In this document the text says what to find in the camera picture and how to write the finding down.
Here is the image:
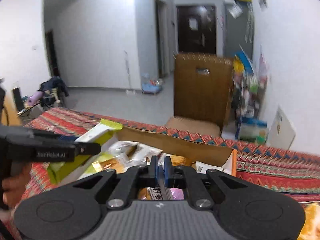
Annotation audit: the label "green white snack packet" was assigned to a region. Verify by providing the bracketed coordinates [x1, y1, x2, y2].
[47, 119, 123, 185]

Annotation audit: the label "pink snack packet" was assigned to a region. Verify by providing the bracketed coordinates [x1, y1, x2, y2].
[169, 188, 184, 200]

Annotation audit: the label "person left hand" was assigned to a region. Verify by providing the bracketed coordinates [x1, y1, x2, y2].
[2, 163, 32, 207]

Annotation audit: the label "yellow thermos jug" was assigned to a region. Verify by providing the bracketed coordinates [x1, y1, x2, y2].
[1, 94, 22, 126]

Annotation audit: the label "gold snack packet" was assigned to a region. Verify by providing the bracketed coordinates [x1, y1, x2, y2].
[92, 154, 129, 173]

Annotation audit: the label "chair with clothes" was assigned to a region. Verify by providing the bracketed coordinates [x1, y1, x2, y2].
[11, 76, 69, 122]

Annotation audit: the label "orange cardboard box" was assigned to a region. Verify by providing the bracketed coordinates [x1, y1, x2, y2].
[77, 122, 237, 176]

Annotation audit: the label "patterned red tablecloth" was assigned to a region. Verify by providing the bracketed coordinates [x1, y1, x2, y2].
[26, 108, 319, 205]

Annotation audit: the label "storage rack with items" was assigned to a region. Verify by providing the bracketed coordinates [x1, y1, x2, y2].
[232, 48, 269, 145]

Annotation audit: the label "brown cardboard carton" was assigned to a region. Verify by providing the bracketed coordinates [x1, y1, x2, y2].
[174, 53, 234, 128]

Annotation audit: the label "dark entrance door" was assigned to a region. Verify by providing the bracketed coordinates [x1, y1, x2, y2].
[177, 5, 217, 55]

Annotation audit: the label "grey refrigerator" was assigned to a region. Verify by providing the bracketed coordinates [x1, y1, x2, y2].
[223, 0, 254, 60]

